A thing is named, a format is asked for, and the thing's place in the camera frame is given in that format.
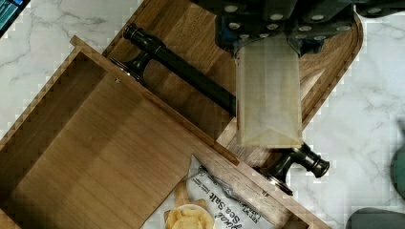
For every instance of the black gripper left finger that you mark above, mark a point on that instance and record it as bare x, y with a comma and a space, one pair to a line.
245, 21

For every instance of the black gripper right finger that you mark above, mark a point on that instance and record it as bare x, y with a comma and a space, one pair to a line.
314, 21

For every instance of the butter stick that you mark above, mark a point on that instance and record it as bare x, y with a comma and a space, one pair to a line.
268, 94

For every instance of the green object at right edge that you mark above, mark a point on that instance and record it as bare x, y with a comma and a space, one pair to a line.
398, 172

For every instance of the sea salt chips bag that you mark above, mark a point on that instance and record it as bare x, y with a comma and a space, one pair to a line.
228, 211

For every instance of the light wooden drawer box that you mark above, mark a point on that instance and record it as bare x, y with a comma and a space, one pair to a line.
96, 150

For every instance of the grey object bottom right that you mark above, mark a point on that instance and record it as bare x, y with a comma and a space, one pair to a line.
373, 218

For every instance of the dark teal object top left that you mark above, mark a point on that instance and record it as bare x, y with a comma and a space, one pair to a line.
9, 11

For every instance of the black metal drawer handle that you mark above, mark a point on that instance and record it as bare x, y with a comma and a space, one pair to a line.
152, 48

